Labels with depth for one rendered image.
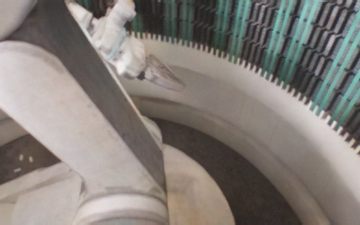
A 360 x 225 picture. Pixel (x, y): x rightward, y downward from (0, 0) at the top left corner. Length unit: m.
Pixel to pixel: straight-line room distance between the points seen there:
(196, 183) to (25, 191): 0.42
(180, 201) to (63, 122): 0.53
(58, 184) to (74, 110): 0.38
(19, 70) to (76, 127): 0.09
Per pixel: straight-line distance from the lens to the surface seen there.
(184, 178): 0.76
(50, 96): 0.29
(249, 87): 0.99
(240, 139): 1.26
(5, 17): 0.21
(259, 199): 1.22
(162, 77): 0.58
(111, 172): 0.38
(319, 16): 0.78
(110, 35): 0.53
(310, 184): 1.14
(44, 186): 0.69
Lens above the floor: 1.02
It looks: 43 degrees down
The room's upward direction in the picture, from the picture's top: 2 degrees clockwise
